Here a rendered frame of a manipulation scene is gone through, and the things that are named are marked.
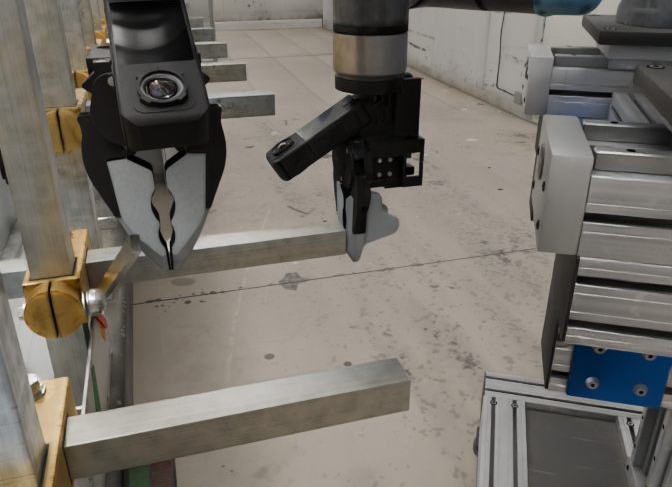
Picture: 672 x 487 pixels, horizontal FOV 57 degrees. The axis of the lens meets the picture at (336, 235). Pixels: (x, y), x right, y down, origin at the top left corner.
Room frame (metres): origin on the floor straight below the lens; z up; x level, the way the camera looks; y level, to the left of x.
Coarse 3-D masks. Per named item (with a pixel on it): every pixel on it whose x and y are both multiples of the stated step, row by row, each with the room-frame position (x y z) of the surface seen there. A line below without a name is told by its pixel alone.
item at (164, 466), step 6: (156, 462) 0.44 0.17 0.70; (162, 462) 0.44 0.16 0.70; (168, 462) 0.44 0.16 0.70; (156, 468) 0.44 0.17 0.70; (162, 468) 0.44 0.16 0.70; (168, 468) 0.44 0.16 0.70; (156, 474) 0.43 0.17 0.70; (162, 474) 0.43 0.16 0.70; (168, 474) 0.43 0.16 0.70; (156, 480) 0.42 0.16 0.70; (162, 480) 0.42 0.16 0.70; (168, 480) 0.42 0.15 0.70; (156, 486) 0.42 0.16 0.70; (162, 486) 0.42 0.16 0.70; (168, 486) 0.42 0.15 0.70
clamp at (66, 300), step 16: (80, 240) 0.58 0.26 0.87; (80, 256) 0.54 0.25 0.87; (80, 272) 0.51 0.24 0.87; (32, 288) 0.49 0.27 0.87; (48, 288) 0.49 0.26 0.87; (64, 288) 0.49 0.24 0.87; (80, 288) 0.50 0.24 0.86; (32, 304) 0.47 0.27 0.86; (48, 304) 0.48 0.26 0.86; (64, 304) 0.48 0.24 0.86; (80, 304) 0.48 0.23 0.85; (32, 320) 0.47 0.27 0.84; (48, 320) 0.47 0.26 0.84; (64, 320) 0.48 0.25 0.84; (80, 320) 0.48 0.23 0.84; (48, 336) 0.47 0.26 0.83; (64, 336) 0.48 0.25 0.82
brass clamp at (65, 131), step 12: (84, 96) 0.81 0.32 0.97; (48, 108) 0.74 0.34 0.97; (60, 108) 0.74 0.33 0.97; (72, 108) 0.74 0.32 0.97; (84, 108) 0.78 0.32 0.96; (48, 120) 0.71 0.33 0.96; (60, 120) 0.72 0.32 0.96; (72, 120) 0.72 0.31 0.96; (60, 132) 0.72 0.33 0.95; (72, 132) 0.72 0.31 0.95; (60, 144) 0.72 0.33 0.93; (72, 144) 0.72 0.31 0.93
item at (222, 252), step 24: (216, 240) 0.60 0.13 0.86; (240, 240) 0.60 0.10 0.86; (264, 240) 0.60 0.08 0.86; (288, 240) 0.61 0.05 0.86; (312, 240) 0.62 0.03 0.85; (336, 240) 0.62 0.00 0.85; (0, 264) 0.55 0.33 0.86; (24, 264) 0.55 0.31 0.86; (96, 264) 0.55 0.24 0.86; (144, 264) 0.57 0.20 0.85; (192, 264) 0.58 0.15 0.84; (216, 264) 0.59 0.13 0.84; (240, 264) 0.59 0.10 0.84; (264, 264) 0.60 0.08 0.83
